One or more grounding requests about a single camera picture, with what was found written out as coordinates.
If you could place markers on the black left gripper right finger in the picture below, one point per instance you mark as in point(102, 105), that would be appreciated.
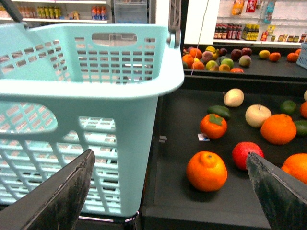
point(282, 197)

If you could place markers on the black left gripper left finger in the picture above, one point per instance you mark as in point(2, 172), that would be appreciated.
point(56, 203)

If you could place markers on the light blue plastic basket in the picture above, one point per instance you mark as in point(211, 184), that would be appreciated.
point(69, 87)

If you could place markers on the grey basket handle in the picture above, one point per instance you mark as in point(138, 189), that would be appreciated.
point(174, 23)

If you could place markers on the black display shelf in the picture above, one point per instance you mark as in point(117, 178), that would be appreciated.
point(170, 201)

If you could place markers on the yellow lemon back shelf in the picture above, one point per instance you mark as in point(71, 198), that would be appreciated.
point(264, 54)

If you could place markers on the drinks shelf unit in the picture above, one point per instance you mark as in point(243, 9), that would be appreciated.
point(42, 12)

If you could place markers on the orange at right edge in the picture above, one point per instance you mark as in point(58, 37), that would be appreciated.
point(296, 166)

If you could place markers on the red apple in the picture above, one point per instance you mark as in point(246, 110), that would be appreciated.
point(240, 153)

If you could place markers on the large orange tangerine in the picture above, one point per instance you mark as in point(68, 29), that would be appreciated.
point(278, 129)

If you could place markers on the green avocado right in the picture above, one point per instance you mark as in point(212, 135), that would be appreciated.
point(301, 128)

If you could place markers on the bumpy orange front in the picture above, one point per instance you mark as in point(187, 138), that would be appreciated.
point(206, 171)

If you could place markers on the white apple with stem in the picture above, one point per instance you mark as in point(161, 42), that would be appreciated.
point(256, 114)

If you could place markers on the green lime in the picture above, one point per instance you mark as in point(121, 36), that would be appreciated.
point(288, 107)

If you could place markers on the orange persimmon with green leaf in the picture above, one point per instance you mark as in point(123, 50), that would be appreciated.
point(213, 126)

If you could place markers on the small white price tag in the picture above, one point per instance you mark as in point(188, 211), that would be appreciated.
point(201, 137)

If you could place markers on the dark green avocado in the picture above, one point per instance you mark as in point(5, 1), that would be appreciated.
point(220, 110)

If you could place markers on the white pear left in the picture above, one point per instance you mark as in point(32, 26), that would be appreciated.
point(234, 97)

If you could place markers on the small orange back right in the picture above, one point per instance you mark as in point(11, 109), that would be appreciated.
point(274, 57)

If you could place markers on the yellow label bottles pack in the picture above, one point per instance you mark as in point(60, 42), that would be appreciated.
point(250, 32)

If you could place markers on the dark sauce bottles row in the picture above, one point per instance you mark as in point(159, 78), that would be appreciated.
point(229, 31)

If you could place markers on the red snack bag hanging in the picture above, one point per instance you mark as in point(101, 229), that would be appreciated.
point(251, 6)

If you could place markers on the orange snack bag hanging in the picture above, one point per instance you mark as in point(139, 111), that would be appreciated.
point(237, 8)

